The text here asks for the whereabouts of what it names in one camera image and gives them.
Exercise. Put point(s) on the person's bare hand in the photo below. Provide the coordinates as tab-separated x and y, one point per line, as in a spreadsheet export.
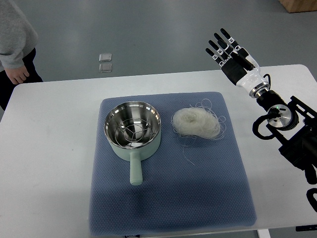
17	75

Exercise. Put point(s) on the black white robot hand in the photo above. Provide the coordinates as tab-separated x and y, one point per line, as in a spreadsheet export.
238	65

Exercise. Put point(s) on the white vermicelli bundle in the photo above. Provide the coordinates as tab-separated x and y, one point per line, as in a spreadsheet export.
195	123

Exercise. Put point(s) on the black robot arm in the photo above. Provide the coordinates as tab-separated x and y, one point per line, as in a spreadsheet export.
293	124

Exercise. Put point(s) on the mint green pot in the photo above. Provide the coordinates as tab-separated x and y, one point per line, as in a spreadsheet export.
135	155

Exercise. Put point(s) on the person in grey sweater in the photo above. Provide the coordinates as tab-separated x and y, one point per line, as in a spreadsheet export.
18	41

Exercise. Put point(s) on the wooden box corner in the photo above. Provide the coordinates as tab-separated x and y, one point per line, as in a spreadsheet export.
296	6

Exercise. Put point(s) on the lower floor metal plate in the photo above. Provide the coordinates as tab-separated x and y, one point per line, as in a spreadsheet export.
105	67

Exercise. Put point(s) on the floor metal plate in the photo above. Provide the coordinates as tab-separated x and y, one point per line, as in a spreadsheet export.
105	57
105	67

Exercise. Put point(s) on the upper floor metal plate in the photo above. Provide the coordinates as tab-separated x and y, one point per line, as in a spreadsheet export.
105	57

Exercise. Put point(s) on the blue textured mat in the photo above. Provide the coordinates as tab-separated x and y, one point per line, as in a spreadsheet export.
187	184

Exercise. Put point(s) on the black table control panel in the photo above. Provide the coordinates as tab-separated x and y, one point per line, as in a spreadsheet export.
306	228

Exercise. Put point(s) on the wire steaming rack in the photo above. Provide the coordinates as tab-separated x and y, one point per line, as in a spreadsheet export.
133	133

